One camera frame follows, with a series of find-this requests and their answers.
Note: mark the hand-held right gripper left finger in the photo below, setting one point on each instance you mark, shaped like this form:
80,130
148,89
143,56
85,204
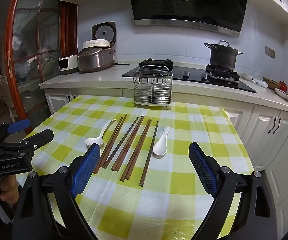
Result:
85,170

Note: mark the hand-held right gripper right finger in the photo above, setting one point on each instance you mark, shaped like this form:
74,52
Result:
204,170

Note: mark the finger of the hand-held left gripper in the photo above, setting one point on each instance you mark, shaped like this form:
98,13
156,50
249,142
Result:
37,136
19,126

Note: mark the white ceramic spoon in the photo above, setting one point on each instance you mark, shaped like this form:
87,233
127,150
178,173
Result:
159,147
94,141

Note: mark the bunch of wooden chopsticks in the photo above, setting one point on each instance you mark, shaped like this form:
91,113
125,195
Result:
128,142

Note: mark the person's left hand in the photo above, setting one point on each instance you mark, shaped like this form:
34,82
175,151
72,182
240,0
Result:
10,192

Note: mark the yellow checked tablecloth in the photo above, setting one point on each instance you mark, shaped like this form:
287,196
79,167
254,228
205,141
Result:
174,205

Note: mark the white kitchen counter unit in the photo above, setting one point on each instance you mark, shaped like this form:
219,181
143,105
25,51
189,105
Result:
259,125

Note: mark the red wooden glass door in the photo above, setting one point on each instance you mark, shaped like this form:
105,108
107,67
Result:
9,55

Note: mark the small white kitchen appliance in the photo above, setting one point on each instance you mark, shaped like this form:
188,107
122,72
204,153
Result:
67,65

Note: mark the silver stove knob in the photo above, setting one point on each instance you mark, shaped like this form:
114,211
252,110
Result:
186,74
204,76

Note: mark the silver brown rice cooker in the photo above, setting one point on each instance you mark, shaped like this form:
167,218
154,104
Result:
94,60

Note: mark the black pan support grate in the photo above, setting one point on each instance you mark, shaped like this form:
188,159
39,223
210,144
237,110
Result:
156,62
224,74

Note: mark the black glass gas cooktop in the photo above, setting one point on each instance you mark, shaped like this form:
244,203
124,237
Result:
179,74

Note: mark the small white bowl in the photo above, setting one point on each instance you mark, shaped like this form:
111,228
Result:
247,76

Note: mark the white wipes packet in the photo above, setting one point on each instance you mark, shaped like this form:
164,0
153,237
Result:
259,82

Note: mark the wicker basket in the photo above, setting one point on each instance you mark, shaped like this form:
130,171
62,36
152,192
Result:
271,83

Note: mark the white plate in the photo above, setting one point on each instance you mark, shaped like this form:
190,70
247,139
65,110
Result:
284,93

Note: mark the dark grey stock pot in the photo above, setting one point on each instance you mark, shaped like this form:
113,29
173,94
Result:
222,58

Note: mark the red round jar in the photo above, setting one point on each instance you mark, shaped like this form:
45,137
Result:
283,86

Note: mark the glass pot lid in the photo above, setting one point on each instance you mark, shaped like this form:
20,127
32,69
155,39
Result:
224,45

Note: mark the black range hood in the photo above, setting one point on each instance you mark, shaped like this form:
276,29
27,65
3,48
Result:
184,2

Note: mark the wall outlet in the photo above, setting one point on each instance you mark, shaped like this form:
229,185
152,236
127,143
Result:
270,51

